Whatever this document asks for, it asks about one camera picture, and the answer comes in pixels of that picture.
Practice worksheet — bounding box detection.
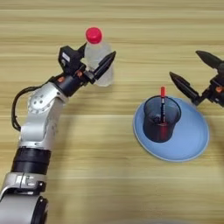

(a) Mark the black mesh pen cup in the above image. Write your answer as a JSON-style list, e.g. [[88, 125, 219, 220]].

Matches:
[[143, 95, 182, 144]]

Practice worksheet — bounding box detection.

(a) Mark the blue round plate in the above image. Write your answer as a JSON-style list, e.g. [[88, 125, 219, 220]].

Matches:
[[133, 95, 210, 163]]

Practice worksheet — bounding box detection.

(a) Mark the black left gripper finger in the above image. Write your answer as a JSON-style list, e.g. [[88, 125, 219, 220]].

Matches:
[[76, 42, 88, 59], [92, 50, 117, 85]]

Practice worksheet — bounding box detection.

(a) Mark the red capped black marker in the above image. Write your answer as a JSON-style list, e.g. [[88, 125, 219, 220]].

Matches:
[[159, 86, 167, 125]]

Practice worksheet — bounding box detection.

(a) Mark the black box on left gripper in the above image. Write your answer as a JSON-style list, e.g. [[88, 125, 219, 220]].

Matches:
[[58, 45, 81, 74]]

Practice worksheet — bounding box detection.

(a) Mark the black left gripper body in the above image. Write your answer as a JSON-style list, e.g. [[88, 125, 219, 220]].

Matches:
[[48, 69, 98, 98]]

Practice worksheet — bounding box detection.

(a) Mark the clear water bottle red cap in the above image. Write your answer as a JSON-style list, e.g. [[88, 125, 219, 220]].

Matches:
[[84, 26, 115, 88]]

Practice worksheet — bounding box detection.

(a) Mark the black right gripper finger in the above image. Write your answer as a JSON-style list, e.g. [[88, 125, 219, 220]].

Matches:
[[169, 71, 202, 107], [194, 50, 224, 71]]

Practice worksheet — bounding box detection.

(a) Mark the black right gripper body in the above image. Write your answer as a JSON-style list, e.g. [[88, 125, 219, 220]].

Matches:
[[199, 66, 224, 108]]

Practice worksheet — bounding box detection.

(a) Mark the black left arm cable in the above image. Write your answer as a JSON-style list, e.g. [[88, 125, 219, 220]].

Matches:
[[10, 85, 45, 132]]

